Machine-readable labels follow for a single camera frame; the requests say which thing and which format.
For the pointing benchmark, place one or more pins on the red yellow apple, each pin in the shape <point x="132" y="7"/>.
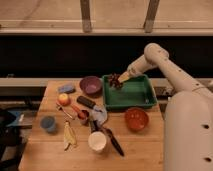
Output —
<point x="64" y="99"/>

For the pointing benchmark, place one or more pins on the green plastic tray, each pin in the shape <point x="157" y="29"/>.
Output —
<point x="134" y="92"/>

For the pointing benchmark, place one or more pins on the dark chair with blue item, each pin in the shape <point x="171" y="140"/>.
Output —
<point x="10" y="137"/>

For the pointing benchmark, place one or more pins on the white paper cup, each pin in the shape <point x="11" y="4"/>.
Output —
<point x="97" y="141"/>

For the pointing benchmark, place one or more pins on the dark red grape bunch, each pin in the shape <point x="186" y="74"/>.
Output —
<point x="113" y="81"/>

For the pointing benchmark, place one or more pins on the blue plastic cup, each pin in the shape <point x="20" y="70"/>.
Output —
<point x="48" y="124"/>

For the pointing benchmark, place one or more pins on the blue sponge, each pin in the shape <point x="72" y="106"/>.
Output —
<point x="66" y="89"/>

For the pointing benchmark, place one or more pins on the black handled knife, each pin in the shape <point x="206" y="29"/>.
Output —
<point x="114" y="141"/>

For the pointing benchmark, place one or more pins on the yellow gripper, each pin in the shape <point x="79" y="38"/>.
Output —
<point x="124" y="77"/>

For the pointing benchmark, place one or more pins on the metal fork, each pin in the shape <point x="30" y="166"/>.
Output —
<point x="60" y="108"/>

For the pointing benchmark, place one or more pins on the purple bowl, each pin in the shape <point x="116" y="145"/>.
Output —
<point x="90" y="85"/>

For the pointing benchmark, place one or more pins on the right metal window post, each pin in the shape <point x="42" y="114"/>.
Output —
<point x="150" y="16"/>

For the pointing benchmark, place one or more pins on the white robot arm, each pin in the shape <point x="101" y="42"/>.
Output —
<point x="188" y="120"/>

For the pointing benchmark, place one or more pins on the left metal window post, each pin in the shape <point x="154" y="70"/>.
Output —
<point x="85" y="15"/>

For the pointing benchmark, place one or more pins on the metal window post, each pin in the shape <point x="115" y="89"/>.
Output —
<point x="150" y="16"/>
<point x="85" y="15"/>

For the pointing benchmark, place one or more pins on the yellow banana peel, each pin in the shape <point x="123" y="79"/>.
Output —
<point x="69" y="136"/>

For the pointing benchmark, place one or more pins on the black rectangular block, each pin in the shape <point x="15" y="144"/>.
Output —
<point x="85" y="101"/>

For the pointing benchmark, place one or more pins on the orange red bowl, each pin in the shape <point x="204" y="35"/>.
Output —
<point x="136" y="119"/>

